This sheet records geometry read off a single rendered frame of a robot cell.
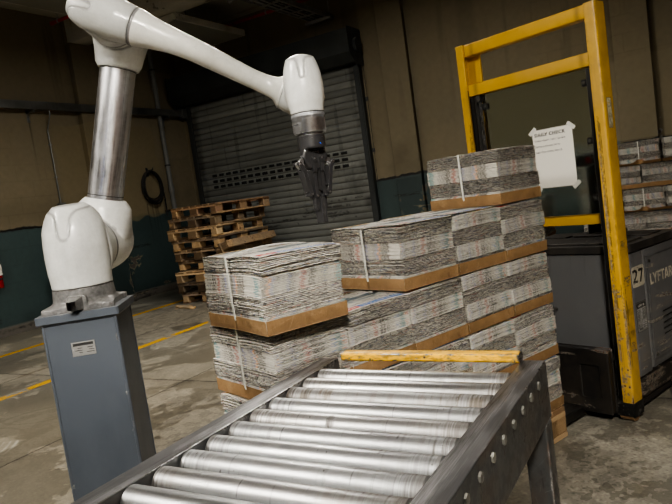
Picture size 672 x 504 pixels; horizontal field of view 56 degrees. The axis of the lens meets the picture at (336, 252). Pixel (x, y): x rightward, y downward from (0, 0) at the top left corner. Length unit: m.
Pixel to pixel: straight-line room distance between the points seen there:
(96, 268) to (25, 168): 7.66
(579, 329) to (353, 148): 6.66
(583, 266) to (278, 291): 1.84
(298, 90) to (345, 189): 7.96
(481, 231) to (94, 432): 1.54
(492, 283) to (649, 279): 1.01
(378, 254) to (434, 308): 0.28
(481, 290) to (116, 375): 1.40
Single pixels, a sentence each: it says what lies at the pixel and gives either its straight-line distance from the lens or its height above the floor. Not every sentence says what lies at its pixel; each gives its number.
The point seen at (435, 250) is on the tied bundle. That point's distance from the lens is 2.30.
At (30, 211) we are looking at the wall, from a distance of 9.30.
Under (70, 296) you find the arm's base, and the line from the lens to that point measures 1.73.
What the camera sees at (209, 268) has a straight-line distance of 2.04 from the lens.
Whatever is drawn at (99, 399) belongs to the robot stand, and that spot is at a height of 0.77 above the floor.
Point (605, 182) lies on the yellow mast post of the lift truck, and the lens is 2.98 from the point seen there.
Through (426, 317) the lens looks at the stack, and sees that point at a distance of 2.28.
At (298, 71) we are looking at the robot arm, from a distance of 1.71.
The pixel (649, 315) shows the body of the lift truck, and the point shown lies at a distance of 3.37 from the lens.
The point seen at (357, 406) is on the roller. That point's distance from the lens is 1.24.
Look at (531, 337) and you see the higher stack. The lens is 2.77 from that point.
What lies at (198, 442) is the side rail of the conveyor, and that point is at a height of 0.80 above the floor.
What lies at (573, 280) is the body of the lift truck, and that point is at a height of 0.62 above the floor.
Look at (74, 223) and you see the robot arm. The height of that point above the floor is 1.22.
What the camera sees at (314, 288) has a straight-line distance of 1.85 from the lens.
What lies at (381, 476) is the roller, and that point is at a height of 0.80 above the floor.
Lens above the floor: 1.20
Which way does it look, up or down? 5 degrees down
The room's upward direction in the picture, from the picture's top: 8 degrees counter-clockwise
